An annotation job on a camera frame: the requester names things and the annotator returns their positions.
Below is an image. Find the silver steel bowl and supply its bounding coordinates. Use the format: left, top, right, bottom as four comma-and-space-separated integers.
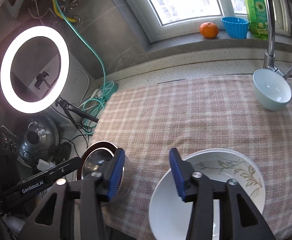
82, 147, 134, 207

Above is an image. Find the red steel bowl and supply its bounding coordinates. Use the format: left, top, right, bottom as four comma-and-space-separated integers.
76, 141, 118, 180

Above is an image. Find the white plate leaf pattern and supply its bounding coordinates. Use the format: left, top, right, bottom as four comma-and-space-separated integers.
149, 148, 266, 239

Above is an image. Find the white device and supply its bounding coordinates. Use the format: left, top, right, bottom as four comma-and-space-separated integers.
37, 159, 56, 171

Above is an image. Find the steel pot lid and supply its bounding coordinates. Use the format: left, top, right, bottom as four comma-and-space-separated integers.
13, 113, 59, 167

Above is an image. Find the pink plaid cloth mat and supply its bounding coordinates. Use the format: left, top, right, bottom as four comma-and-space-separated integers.
93, 75, 292, 239

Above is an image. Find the black tripod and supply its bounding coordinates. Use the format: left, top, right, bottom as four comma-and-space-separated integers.
55, 97, 99, 129

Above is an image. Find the light blue ceramic bowl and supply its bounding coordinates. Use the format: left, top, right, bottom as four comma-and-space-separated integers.
253, 68, 292, 111

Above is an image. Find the chrome faucet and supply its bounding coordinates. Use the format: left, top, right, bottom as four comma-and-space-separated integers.
263, 0, 292, 80

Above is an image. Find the orange tangerine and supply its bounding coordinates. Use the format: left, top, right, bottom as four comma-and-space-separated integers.
199, 22, 219, 38

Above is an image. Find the green detergent pouch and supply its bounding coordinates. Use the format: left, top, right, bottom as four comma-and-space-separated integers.
244, 0, 268, 40

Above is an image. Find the black cable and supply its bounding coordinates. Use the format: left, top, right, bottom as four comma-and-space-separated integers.
21, 119, 93, 168

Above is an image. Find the teal green cable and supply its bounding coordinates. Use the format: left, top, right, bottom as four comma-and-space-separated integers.
54, 0, 119, 136

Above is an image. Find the ring light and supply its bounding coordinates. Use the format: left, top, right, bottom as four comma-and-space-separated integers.
0, 26, 70, 114

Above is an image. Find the window frame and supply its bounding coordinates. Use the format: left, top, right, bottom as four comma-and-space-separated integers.
98, 0, 292, 55

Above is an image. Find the yellow hose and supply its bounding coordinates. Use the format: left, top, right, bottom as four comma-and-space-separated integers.
44, 0, 78, 23

